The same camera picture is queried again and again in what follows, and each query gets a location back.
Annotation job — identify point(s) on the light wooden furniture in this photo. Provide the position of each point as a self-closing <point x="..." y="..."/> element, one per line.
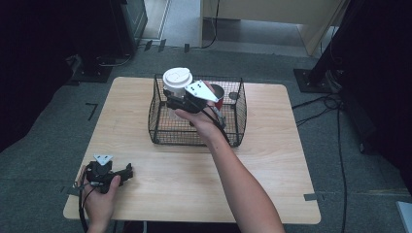
<point x="275" y="16"/>

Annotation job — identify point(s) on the person's left hand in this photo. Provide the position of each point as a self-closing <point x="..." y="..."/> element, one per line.
<point x="101" y="204"/>

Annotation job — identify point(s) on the dark curtain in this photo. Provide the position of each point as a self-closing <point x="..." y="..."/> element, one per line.
<point x="379" y="81"/>
<point x="32" y="64"/>

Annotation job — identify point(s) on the black cabinet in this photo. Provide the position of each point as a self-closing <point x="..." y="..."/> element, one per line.
<point x="129" y="22"/>

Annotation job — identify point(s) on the white lidded paper cup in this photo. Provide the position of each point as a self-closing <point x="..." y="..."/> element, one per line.
<point x="176" y="77"/>

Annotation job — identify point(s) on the black stand base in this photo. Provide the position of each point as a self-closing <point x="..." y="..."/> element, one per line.
<point x="92" y="69"/>
<point x="315" y="81"/>

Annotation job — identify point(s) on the person's dark clothing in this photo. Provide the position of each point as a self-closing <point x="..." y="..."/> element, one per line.
<point x="178" y="227"/>

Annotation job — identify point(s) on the red metal cup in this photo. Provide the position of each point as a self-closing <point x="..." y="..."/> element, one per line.
<point x="219" y="92"/>

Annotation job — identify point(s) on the white flat object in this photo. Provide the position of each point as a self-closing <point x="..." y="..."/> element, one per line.
<point x="405" y="216"/>

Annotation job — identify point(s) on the gray tape strip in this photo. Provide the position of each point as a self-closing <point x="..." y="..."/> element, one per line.
<point x="73" y="191"/>

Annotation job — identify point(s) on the person's right hand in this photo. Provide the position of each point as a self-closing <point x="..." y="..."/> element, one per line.
<point x="204" y="124"/>

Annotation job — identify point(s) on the black angled floor tape mark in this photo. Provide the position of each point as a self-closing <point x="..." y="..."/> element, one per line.
<point x="93" y="108"/>

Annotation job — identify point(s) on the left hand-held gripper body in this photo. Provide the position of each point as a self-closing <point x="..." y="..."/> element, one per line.
<point x="98" y="173"/>

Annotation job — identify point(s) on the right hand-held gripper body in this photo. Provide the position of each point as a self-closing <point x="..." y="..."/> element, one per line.
<point x="199" y="93"/>

